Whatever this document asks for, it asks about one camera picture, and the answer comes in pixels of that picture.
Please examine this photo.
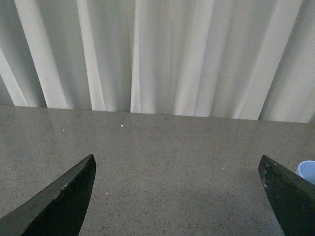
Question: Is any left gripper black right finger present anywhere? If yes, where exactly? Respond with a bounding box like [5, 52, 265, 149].
[258, 155, 315, 236]

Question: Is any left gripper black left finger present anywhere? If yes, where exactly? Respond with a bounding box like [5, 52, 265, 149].
[0, 154, 96, 236]

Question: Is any light blue plastic cup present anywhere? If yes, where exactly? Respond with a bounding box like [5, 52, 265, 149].
[295, 160, 315, 185]

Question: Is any white pleated curtain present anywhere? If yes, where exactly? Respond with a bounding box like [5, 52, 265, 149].
[0, 0, 315, 123]

